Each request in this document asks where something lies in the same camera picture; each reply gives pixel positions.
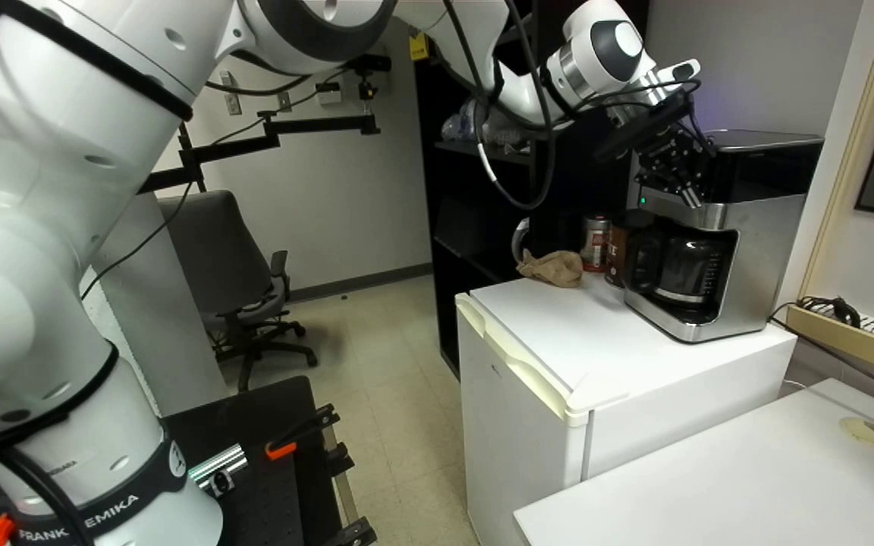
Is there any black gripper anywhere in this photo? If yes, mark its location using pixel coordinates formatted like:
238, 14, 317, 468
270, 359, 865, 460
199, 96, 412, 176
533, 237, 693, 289
599, 87, 720, 213

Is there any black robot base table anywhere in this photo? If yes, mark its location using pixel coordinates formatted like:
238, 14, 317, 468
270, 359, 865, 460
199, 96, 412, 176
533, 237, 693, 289
0, 373, 352, 546

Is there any glass coffee carafe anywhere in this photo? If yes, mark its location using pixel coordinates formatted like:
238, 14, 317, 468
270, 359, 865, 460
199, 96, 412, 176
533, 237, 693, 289
623, 214, 734, 312

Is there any steel black coffee maker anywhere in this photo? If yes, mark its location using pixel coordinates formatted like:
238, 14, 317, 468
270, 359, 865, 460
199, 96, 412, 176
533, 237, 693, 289
612, 125, 827, 345

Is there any brown jar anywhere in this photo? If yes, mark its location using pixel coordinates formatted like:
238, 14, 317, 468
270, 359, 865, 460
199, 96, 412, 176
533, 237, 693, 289
581, 213, 612, 272

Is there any black bookshelf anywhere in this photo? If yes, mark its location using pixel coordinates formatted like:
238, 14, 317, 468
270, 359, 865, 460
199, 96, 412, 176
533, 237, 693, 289
412, 0, 654, 380

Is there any clear plastic bag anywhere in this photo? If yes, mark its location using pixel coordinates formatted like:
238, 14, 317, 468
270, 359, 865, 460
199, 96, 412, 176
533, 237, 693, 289
444, 96, 521, 146

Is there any white mini fridge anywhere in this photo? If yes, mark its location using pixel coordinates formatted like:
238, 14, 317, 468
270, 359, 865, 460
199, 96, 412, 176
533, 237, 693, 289
453, 272, 798, 546

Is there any yellow sticky note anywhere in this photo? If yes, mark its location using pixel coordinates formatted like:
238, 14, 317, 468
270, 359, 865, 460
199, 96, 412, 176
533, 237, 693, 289
406, 29, 434, 67

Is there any beige tape piece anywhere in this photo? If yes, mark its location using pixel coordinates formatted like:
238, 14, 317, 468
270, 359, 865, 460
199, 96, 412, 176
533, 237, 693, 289
841, 416, 874, 448

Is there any grey office chair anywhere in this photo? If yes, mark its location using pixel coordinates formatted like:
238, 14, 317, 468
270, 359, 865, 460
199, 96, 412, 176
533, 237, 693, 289
157, 187, 322, 393

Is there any black coat rack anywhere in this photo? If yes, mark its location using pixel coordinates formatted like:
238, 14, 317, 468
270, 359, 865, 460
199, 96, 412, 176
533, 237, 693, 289
172, 119, 206, 190

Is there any silver metal block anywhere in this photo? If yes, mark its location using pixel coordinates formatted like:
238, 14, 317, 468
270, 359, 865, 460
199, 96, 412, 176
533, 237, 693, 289
189, 441, 252, 493

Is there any black plug cable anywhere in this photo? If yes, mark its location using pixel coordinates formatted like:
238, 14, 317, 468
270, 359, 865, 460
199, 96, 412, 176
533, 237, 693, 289
801, 295, 865, 329

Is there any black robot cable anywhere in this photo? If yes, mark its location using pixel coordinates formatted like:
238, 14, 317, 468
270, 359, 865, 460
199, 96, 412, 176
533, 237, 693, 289
440, 0, 564, 214

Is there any wooden wall tray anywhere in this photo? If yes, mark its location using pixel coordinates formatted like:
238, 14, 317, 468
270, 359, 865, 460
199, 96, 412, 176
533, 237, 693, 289
782, 297, 874, 387

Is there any black mounted camera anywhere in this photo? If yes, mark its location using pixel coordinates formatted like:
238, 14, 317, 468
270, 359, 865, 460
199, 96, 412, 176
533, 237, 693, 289
340, 55, 395, 102

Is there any orange handled black clamp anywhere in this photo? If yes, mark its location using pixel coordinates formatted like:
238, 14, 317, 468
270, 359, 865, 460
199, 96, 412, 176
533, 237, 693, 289
262, 404, 342, 468

